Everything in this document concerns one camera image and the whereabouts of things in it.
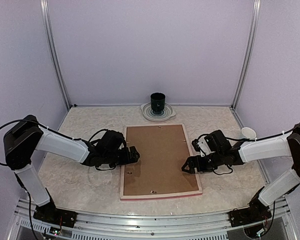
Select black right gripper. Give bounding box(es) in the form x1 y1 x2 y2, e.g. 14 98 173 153
181 150 224 174

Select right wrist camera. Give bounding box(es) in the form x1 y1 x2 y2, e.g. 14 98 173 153
191 139 211 157

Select striped ceramic plate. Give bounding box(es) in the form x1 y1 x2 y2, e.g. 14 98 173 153
140 103 176 123

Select dark green cup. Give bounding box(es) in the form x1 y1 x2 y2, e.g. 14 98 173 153
150 92 166 114

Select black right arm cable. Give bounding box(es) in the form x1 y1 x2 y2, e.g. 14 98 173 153
198 116 300 176

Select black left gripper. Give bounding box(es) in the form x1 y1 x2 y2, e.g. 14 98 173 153
103 146 140 168

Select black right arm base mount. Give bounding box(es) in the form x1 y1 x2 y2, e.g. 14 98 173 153
228 208 272 227

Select light blue paper cup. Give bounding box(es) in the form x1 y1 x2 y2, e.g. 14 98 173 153
241 127 257 140

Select left aluminium corner post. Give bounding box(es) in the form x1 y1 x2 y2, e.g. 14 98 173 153
40 0 72 111

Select aluminium front rail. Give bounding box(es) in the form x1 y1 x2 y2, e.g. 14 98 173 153
14 197 294 240

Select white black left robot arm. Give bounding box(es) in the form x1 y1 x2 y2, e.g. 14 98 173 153
3 115 140 223

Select aluminium corner post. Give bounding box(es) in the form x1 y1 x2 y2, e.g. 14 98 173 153
231 0 262 112
40 0 72 111

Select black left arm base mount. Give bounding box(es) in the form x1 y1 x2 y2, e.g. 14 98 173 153
33 208 77 228

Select right aluminium corner post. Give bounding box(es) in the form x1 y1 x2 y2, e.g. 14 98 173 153
231 0 262 112

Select pink wooden picture frame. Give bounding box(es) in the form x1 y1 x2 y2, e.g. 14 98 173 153
119 122 204 201

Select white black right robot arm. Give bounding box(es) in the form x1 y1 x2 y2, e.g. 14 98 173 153
181 123 300 222

